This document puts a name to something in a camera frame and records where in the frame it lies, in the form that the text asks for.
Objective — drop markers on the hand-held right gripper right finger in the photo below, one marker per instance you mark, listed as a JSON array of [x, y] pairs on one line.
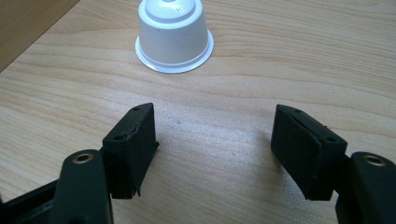
[[308, 152]]

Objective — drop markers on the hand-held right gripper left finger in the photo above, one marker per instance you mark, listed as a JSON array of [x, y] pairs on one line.
[[129, 155]]

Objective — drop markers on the white plastic capsule cup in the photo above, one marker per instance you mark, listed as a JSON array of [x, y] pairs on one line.
[[174, 34]]

